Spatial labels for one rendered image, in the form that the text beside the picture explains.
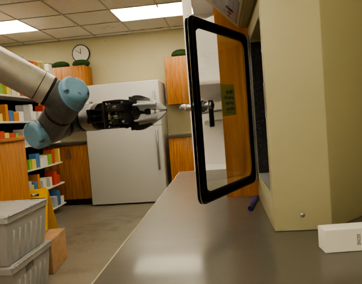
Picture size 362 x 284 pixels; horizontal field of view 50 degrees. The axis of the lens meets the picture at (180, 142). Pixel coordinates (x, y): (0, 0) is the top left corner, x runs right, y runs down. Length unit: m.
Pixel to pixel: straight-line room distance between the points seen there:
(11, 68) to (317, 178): 0.69
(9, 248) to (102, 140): 3.37
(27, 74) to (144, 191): 4.99
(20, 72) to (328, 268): 0.74
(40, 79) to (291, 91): 0.56
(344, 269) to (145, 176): 5.28
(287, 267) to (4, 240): 2.33
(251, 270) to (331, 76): 0.41
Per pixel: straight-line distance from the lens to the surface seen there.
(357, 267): 0.65
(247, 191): 1.17
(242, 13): 0.98
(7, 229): 2.78
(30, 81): 0.97
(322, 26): 0.82
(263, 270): 0.63
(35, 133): 1.05
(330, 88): 0.82
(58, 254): 3.64
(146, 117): 1.00
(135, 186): 5.88
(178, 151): 5.84
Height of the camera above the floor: 1.17
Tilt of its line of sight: 3 degrees down
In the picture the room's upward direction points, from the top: 4 degrees counter-clockwise
